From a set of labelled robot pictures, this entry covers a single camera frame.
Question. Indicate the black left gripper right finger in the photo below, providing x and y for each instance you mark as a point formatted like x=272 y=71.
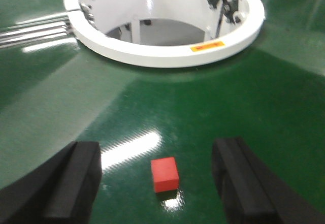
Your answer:
x=251 y=192

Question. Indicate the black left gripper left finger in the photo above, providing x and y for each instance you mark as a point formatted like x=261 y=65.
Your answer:
x=61 y=190

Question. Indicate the red cube block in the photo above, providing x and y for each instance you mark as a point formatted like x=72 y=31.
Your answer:
x=165 y=174

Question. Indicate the left steel roller bar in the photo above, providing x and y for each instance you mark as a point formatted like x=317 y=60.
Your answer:
x=34 y=30

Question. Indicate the white inner ring housing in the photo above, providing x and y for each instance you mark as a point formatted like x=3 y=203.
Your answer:
x=166 y=33

